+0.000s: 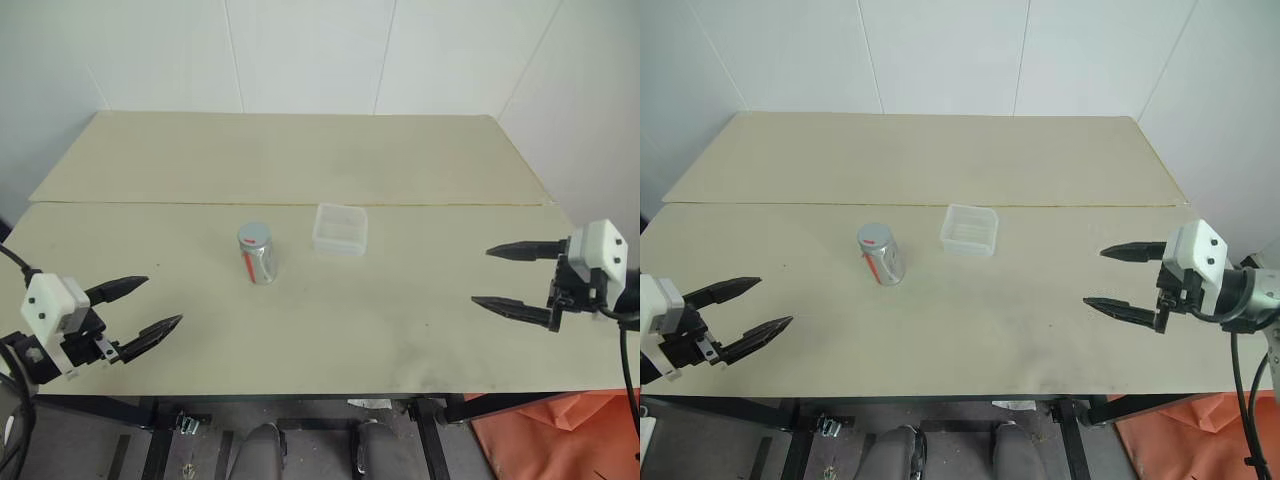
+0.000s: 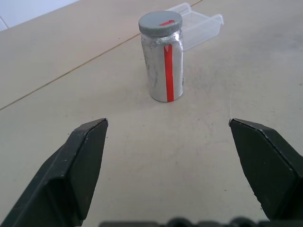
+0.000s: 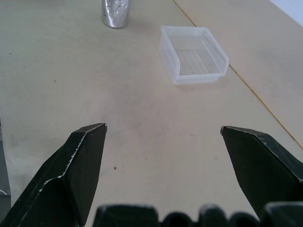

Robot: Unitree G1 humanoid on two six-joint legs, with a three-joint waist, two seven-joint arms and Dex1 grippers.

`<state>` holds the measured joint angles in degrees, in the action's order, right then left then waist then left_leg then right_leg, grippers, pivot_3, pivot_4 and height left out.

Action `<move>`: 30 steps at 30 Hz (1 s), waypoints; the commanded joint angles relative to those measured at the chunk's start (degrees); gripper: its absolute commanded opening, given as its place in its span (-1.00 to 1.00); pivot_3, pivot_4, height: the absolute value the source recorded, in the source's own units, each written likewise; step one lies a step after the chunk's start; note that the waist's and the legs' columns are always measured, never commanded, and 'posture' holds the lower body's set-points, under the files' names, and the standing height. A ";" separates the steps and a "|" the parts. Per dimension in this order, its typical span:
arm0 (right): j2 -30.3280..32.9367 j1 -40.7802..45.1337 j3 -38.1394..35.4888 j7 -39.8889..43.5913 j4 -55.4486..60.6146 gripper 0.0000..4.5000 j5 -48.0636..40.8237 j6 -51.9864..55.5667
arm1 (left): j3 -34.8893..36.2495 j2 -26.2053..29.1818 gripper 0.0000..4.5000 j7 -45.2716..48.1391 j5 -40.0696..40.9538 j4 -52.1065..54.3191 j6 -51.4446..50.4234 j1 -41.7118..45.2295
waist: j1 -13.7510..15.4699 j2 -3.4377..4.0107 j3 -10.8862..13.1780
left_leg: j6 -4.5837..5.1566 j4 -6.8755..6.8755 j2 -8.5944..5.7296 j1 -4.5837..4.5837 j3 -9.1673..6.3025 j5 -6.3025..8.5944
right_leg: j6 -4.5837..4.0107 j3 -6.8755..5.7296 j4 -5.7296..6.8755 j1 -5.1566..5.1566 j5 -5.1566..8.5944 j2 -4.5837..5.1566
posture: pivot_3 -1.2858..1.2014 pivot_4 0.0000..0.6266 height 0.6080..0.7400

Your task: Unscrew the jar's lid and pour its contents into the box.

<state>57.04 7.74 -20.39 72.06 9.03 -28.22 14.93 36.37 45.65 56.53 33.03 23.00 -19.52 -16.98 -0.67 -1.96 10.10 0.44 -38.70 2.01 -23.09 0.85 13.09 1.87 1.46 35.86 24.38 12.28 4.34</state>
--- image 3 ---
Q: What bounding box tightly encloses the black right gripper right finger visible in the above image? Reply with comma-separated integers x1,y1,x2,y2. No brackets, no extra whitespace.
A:
220,125,303,223

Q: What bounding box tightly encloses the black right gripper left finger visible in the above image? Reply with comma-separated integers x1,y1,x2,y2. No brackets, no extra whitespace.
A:
0,122,108,227

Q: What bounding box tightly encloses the clear plastic tray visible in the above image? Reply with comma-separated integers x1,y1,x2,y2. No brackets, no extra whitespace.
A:
159,25,230,86

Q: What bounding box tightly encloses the white can with red stripe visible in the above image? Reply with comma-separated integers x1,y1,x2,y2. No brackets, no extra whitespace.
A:
101,0,130,29

